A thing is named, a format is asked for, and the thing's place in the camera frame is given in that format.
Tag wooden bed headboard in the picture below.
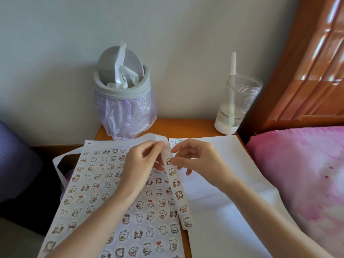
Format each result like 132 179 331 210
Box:
239 0 344 137

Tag wooden nightstand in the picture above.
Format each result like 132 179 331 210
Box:
94 118 248 258

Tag pink floral bedding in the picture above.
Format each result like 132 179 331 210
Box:
246 126 344 258

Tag person's right hand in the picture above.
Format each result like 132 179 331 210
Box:
170 139 240 194

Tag person's right forearm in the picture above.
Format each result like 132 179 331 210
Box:
223 180 334 258

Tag grey trash bin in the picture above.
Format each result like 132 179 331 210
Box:
93 46 152 99

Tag purple plastic container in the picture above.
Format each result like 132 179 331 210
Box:
59 169 73 202

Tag long white sticker strip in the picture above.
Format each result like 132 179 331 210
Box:
52 133 194 231

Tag purple plastic bin bag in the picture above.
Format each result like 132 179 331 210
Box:
94 90 158 140

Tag person's left forearm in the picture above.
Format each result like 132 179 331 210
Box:
47 185 138 258

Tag clear cup with white base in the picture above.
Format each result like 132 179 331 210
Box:
214 75 263 135

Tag person's left hand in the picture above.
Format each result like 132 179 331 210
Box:
115 140 165 202

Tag white paper sheet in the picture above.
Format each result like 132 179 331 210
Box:
168 134 301 258
37 139 186 258

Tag purple rolled mat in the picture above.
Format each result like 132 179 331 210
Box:
0 119 43 203

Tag rows of stuck cartoon stickers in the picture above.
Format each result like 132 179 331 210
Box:
43 143 179 258

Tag white backing scraps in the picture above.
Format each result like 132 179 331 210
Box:
106 41 140 89

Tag white straw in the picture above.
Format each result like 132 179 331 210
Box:
229 52 237 126

